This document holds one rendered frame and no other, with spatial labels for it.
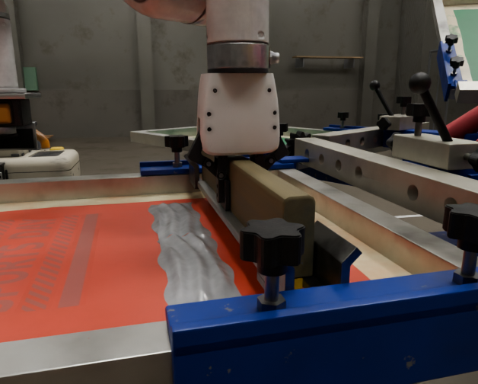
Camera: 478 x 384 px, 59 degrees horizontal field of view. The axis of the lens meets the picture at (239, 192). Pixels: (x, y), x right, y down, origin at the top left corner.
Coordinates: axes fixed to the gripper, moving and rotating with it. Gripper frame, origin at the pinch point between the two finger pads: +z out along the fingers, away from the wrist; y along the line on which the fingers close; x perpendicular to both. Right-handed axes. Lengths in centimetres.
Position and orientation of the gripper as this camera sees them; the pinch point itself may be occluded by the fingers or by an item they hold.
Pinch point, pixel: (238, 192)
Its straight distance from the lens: 55.4
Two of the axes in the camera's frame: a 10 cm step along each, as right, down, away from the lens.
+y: -9.7, 0.7, -2.4
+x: 2.5, 2.2, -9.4
